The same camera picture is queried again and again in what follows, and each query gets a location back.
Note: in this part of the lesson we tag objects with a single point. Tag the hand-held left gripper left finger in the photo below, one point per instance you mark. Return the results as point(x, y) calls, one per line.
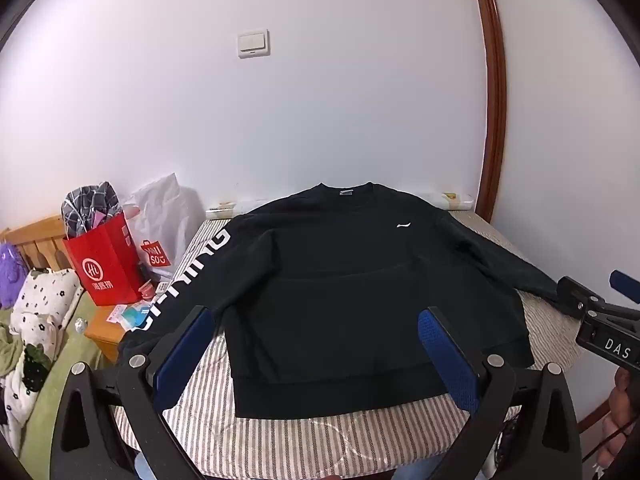
point(182, 355)

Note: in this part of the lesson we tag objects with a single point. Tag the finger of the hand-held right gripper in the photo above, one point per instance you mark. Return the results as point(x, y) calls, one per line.
point(575, 292)
point(627, 285)

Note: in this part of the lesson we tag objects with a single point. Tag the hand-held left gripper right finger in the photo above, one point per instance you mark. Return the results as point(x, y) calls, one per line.
point(447, 355)

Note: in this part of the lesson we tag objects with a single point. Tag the black sweatshirt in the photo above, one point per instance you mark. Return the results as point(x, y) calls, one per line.
point(325, 285)

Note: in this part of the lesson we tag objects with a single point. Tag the person's right hand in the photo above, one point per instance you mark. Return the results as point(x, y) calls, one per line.
point(627, 405)

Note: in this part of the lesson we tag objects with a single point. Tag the paper cards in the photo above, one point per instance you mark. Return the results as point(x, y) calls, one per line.
point(127, 316)

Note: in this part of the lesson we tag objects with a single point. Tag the pink tape roll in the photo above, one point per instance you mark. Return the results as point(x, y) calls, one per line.
point(147, 291)

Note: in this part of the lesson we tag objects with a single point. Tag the wooden nightstand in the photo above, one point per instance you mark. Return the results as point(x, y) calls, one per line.
point(102, 337)

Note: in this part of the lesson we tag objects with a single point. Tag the green bed sheet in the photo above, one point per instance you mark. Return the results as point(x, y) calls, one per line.
point(65, 355)

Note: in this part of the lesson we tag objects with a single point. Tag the red paper bag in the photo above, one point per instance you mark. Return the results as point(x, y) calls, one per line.
point(102, 265)

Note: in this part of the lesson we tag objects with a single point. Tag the white plastic bag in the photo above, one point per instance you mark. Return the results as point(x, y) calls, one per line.
point(165, 220)

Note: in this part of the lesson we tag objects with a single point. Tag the striped bed mattress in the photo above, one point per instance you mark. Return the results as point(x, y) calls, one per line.
point(300, 440)

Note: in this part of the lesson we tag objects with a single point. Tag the white floral blanket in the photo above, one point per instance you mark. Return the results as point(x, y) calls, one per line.
point(42, 295)

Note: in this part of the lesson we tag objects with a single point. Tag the plaid cloth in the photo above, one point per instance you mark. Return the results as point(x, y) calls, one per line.
point(87, 207)

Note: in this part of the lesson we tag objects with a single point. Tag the wooden headboard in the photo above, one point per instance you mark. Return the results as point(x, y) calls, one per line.
point(37, 242)

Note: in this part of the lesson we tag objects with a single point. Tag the purple plush toy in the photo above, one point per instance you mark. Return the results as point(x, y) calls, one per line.
point(10, 275)

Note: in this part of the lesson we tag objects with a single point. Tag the brown wooden door frame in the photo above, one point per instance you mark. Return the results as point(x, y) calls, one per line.
point(495, 110)

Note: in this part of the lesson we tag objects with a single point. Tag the white light switch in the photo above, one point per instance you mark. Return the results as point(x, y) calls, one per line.
point(253, 44)

